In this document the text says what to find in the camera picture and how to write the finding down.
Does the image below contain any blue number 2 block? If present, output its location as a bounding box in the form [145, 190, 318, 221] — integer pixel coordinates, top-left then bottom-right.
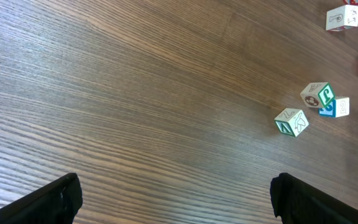
[318, 96, 350, 118]

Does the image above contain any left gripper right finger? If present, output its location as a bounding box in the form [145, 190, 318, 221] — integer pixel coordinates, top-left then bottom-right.
[270, 172, 358, 224]

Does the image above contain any green edged picture block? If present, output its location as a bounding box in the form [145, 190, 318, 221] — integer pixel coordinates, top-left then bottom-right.
[274, 108, 309, 137]

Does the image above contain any green J block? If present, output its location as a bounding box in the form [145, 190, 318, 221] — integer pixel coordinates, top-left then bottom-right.
[300, 82, 336, 108]

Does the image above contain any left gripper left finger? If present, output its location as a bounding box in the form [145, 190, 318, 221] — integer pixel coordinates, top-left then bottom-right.
[0, 173, 83, 224]

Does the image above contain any red edged picture block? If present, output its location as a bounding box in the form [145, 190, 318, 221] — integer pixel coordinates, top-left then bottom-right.
[326, 4, 358, 32]

